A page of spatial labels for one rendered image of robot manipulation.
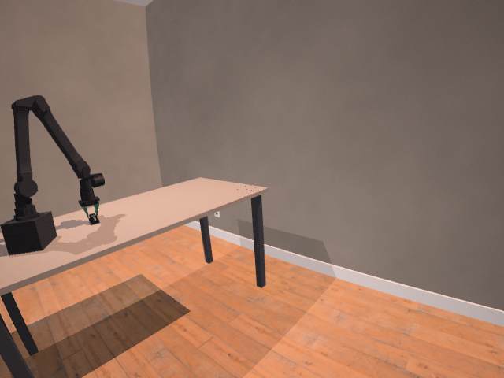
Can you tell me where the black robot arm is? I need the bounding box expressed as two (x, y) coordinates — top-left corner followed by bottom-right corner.
(11, 95), (105, 221)

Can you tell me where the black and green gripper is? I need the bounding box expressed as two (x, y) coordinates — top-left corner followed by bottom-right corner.
(79, 188), (100, 219)

